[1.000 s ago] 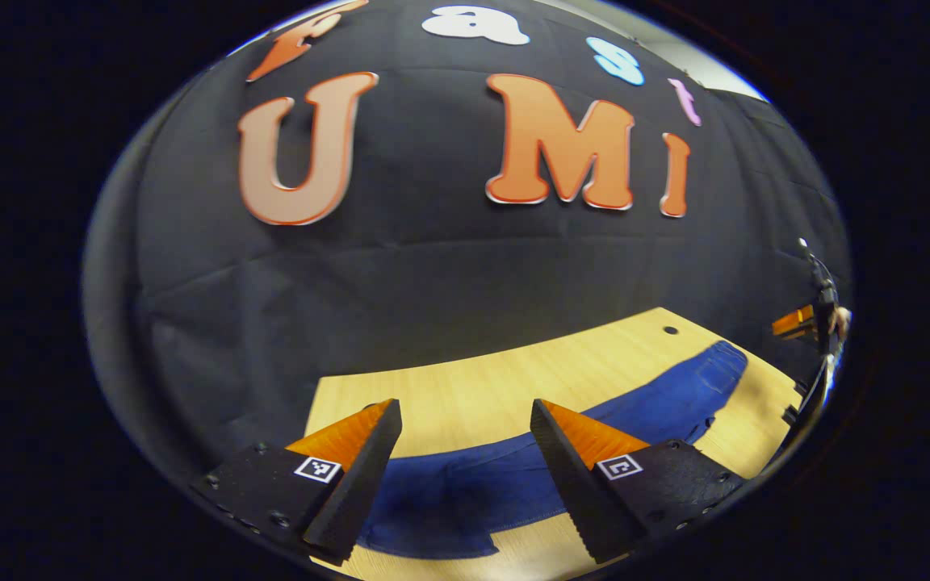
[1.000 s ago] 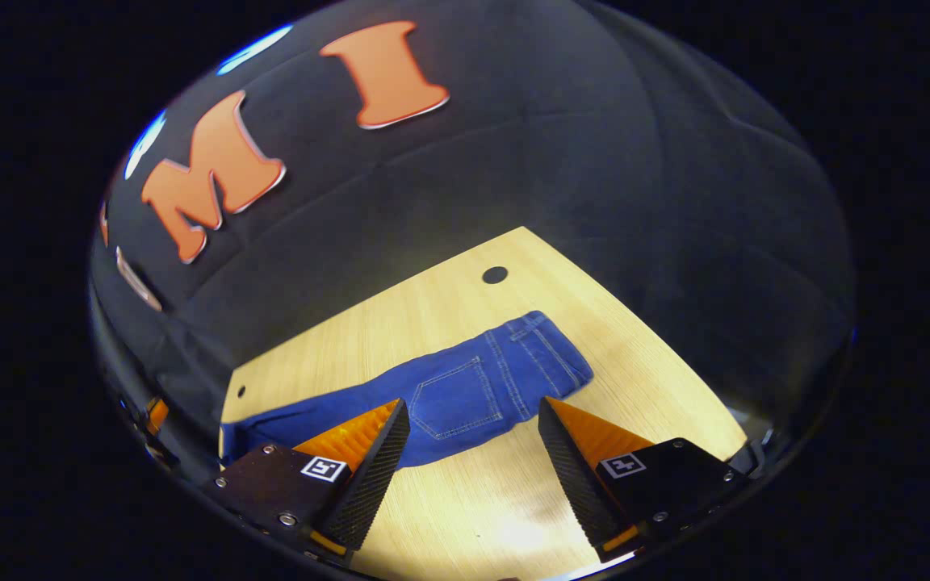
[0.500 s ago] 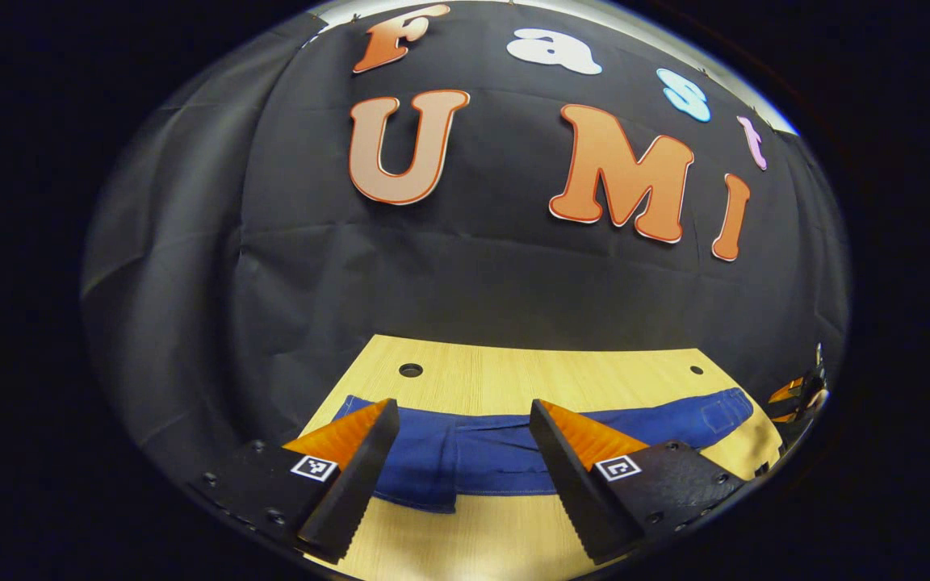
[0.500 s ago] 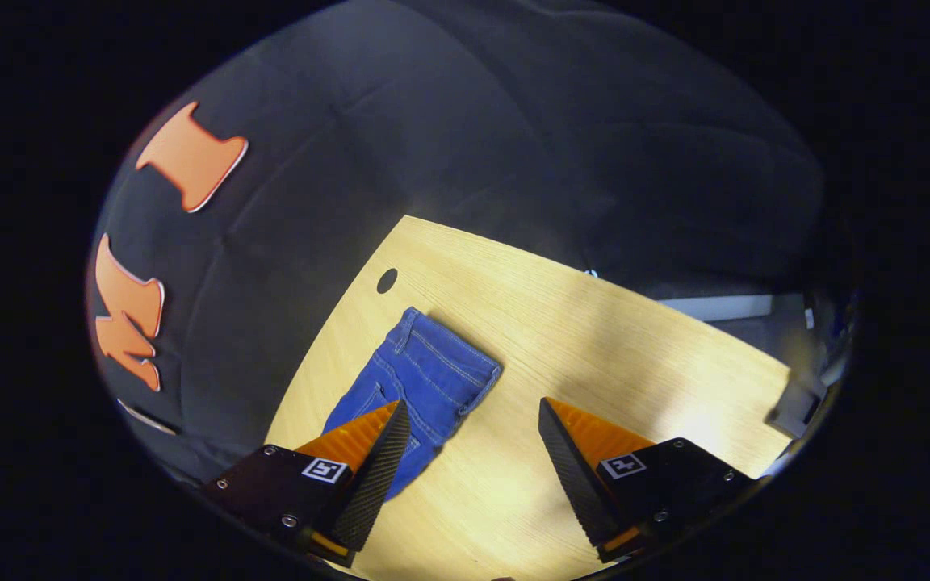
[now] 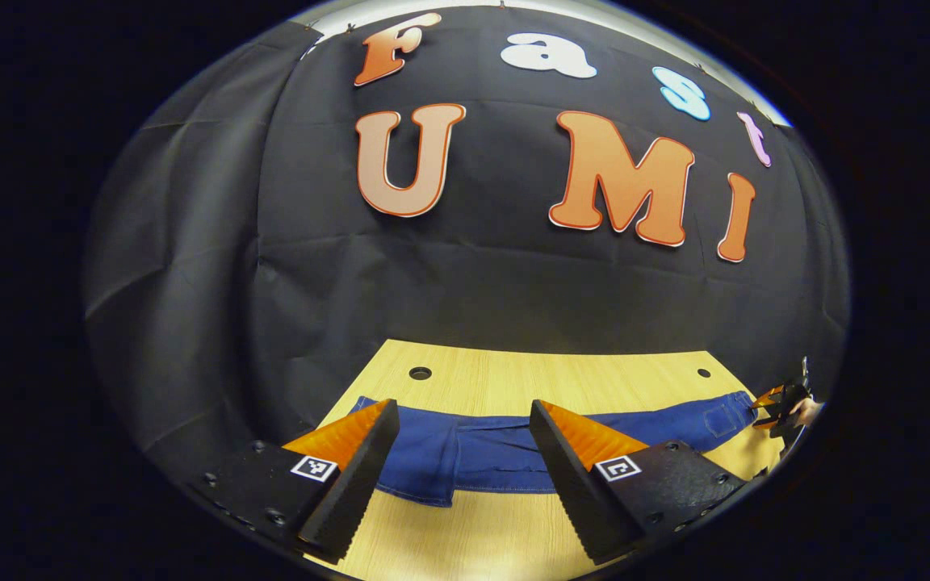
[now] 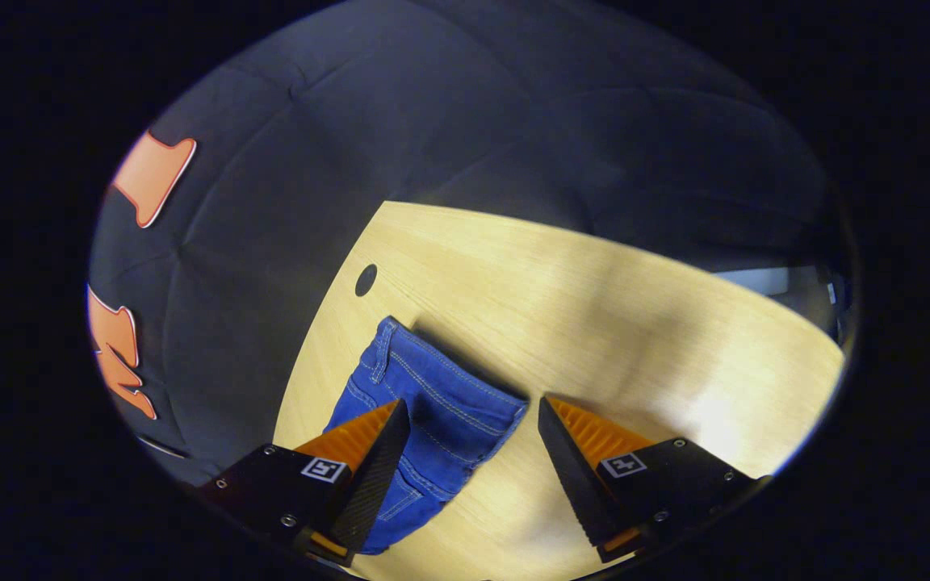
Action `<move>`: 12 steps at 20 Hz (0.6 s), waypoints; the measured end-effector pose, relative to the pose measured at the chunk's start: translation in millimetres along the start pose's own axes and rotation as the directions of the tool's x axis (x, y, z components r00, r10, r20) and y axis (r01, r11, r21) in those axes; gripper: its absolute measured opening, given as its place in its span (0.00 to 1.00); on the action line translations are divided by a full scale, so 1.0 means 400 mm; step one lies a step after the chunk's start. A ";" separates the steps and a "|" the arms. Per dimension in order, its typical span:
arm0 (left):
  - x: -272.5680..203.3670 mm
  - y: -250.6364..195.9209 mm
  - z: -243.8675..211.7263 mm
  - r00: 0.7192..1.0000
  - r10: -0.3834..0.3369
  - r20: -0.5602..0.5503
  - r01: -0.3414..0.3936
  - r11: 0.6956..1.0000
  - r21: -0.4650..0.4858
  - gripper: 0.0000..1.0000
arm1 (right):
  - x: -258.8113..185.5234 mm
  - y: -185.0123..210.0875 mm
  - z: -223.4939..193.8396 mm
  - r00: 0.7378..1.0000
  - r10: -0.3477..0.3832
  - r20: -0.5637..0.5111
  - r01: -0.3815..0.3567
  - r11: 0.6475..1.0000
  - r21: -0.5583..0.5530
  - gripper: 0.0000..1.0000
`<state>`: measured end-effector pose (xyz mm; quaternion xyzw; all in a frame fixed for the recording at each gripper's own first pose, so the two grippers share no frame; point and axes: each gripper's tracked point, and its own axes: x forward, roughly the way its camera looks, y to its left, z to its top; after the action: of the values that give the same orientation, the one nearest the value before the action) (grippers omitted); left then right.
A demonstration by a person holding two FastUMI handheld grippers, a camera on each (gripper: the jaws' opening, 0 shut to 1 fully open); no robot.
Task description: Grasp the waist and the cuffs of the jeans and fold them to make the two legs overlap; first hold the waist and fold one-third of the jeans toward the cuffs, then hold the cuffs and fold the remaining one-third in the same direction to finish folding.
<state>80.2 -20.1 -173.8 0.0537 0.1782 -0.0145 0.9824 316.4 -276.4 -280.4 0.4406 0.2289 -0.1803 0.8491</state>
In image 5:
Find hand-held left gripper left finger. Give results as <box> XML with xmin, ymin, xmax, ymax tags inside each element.
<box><xmin>186</xmin><ymin>398</ymin><xmax>401</xmax><ymax>566</ymax></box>

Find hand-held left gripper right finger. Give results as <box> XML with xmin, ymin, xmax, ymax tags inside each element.
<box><xmin>528</xmin><ymin>399</ymin><xmax>748</xmax><ymax>566</ymax></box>

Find blue denim jeans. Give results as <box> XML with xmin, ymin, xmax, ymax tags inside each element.
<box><xmin>350</xmin><ymin>391</ymin><xmax>759</xmax><ymax>509</ymax></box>

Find black backdrop cloth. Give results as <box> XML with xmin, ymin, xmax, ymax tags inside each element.
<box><xmin>82</xmin><ymin>4</ymin><xmax>852</xmax><ymax>477</ymax></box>

